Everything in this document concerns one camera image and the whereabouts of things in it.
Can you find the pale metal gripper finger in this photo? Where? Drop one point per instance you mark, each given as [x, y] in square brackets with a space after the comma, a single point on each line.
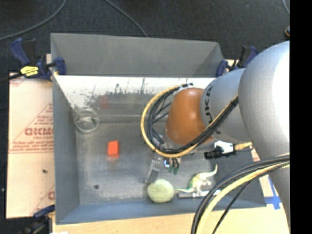
[153, 172]

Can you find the brown cardboard board red print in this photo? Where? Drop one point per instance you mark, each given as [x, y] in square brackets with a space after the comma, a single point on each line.
[29, 121]

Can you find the green and white toy dinosaur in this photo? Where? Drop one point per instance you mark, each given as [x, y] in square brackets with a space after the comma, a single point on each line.
[198, 180]

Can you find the black cylinder on white bracket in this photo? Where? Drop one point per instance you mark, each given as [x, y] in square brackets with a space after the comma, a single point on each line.
[219, 150]

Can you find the pale green ball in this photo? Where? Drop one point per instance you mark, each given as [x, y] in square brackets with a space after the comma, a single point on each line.
[160, 191]

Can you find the orange-red small block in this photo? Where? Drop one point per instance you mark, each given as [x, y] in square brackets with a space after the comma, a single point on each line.
[113, 148]

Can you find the grey metal bin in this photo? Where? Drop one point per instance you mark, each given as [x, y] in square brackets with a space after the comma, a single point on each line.
[122, 174]

